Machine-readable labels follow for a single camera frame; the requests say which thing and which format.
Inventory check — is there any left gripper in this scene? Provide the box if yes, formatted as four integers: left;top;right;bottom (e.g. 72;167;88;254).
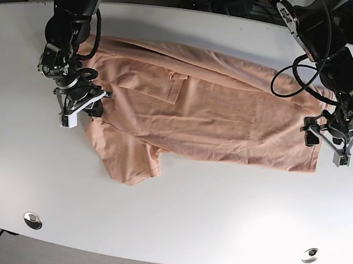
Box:
301;93;353;153

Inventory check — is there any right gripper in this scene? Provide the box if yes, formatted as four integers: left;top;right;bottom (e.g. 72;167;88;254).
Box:
37;43;112;117

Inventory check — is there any chrome table grommet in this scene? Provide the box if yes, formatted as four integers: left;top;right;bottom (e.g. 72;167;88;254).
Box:
301;248;319;264
23;212;43;230

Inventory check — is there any beige T-shirt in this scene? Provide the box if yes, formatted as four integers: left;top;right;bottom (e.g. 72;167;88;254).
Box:
83;37;327;185

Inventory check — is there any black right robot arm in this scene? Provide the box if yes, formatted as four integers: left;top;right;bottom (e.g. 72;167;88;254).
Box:
38;0;110;127

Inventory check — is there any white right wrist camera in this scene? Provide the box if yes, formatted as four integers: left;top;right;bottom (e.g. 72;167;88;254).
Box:
59;114;78;128

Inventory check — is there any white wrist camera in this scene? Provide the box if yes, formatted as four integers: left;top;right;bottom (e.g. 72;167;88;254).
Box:
333;150;351;167
59;114;78;128

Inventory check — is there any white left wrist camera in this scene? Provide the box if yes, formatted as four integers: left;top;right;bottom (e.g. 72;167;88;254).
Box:
333;150;351;167

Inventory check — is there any left chrome table grommet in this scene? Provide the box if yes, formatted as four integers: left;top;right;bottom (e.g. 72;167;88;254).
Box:
23;212;43;230

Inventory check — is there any right chrome table grommet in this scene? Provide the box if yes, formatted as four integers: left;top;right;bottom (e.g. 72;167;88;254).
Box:
301;248;319;264

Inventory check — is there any black power adapter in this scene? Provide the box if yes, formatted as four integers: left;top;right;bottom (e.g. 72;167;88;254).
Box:
211;0;252;17

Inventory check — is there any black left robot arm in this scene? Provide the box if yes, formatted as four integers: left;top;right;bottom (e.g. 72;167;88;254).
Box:
276;0;353;166

